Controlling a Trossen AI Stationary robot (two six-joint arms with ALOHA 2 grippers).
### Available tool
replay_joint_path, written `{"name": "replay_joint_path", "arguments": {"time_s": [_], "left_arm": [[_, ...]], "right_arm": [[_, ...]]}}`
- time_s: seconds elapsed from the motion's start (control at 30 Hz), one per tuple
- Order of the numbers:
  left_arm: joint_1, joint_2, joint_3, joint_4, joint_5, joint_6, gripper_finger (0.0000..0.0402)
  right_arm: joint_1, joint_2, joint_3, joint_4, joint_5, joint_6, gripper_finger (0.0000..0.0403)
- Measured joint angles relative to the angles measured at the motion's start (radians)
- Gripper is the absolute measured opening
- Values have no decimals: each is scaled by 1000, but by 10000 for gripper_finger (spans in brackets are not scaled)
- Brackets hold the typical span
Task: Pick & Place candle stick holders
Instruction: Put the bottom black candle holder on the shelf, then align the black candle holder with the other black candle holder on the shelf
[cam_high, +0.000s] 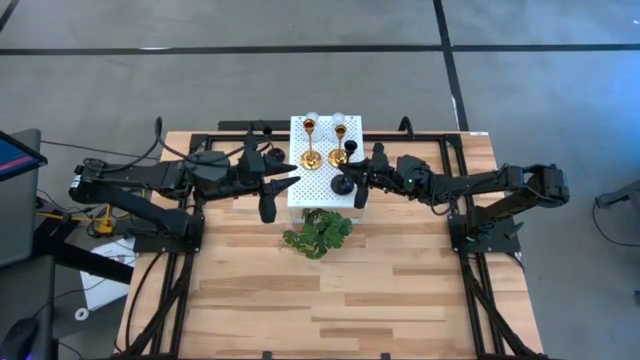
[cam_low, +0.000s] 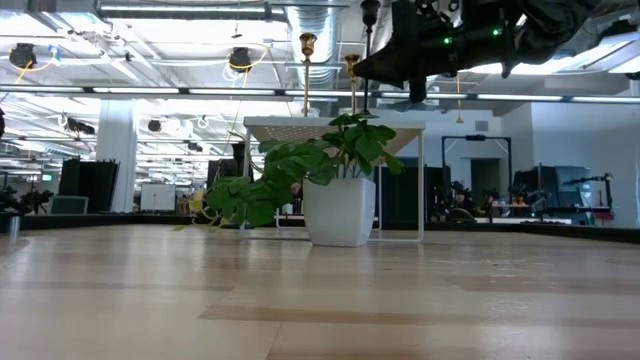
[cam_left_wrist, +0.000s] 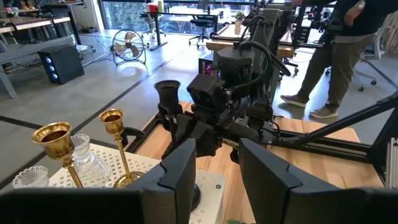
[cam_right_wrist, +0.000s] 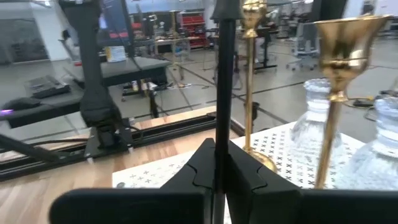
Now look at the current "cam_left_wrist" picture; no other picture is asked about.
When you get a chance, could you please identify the black computer tower blue lights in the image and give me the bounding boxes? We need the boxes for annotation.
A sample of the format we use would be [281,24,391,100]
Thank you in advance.
[37,45,85,85]

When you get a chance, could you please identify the black aluminium table frame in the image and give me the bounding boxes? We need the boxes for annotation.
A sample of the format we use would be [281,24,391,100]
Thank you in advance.
[124,90,398,190]

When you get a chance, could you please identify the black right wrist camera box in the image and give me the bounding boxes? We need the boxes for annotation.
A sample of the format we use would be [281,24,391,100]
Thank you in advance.
[186,73,228,108]

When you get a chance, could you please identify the black office chair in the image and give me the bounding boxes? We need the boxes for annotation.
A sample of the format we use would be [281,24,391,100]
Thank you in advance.
[188,17,218,47]

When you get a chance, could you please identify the metal floor fan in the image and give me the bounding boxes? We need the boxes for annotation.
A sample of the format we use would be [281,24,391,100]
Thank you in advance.
[111,29,147,66]

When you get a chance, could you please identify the black candlestick holder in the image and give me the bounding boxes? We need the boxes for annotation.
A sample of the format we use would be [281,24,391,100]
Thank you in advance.
[154,80,202,212]

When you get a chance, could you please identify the person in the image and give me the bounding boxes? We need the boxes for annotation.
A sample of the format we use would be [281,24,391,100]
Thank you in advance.
[279,0,398,119]

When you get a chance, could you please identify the wooden bench table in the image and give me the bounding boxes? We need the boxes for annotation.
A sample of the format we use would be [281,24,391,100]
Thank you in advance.
[0,15,73,99]

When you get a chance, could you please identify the computer case pink light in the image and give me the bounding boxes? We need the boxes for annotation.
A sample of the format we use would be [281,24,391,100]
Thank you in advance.
[198,57,220,77]

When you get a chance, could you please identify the gold candlestick holder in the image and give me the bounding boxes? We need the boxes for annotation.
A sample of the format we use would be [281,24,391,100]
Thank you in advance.
[99,108,146,189]
[30,121,85,189]

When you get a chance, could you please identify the person's hand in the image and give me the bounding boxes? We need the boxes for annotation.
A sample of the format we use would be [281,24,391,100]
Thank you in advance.
[343,2,365,27]

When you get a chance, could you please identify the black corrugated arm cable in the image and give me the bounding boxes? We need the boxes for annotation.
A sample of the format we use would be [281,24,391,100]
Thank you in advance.
[231,40,292,94]

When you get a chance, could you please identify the silver aluminium extrusion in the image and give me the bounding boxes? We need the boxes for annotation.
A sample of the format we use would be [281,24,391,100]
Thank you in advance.
[385,138,398,189]

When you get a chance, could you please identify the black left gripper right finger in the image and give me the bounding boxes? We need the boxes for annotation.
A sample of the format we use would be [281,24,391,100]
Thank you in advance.
[239,138,398,224]

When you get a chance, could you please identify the small potted plant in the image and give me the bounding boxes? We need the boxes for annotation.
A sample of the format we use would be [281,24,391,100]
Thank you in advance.
[233,11,245,35]

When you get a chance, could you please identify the white chair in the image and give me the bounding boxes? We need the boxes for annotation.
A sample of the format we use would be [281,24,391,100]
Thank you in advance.
[354,12,398,93]

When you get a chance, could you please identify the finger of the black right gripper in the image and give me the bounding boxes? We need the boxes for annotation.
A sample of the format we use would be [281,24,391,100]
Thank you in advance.
[161,114,200,159]
[196,123,222,158]

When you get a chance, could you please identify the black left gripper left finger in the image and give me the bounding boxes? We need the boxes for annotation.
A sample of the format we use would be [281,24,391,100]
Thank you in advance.
[0,138,197,224]

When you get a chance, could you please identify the clear glass candle holder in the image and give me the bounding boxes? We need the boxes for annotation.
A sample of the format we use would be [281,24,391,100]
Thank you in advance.
[12,166,50,189]
[70,133,112,188]

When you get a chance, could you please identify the white perforated metal shelf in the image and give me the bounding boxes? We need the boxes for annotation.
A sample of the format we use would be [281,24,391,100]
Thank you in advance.
[48,142,227,224]

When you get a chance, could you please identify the black desk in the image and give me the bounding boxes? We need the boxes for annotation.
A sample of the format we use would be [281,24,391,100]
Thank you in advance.
[139,8,224,52]

